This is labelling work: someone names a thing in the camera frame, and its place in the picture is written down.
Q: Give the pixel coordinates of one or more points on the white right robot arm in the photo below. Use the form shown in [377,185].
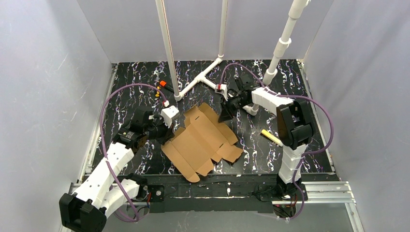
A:
[295,123]

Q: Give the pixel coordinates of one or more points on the orange yellow black screwdriver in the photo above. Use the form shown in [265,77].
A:
[165,88]

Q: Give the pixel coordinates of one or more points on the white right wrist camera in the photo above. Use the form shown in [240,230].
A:
[222,89]

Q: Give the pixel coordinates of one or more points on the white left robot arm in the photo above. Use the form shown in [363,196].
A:
[90,205]

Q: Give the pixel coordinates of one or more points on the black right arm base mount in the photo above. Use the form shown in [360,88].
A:
[278,191]

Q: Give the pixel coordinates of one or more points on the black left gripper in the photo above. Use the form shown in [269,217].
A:
[167,133]

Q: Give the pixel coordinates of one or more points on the aluminium rail frame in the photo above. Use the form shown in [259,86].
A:
[229,185]

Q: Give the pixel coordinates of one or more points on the yellow marker pen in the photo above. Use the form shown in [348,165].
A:
[271,137]

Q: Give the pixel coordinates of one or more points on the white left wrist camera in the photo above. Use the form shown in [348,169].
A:
[169,114]

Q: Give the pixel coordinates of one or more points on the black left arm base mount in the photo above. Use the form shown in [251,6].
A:
[148,190]

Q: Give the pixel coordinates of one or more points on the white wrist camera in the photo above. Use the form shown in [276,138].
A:
[169,114]
[222,89]

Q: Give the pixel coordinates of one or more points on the brown cardboard box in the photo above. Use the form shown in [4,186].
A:
[201,143]

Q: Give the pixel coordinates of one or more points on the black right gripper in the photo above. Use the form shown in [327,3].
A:
[232,103]

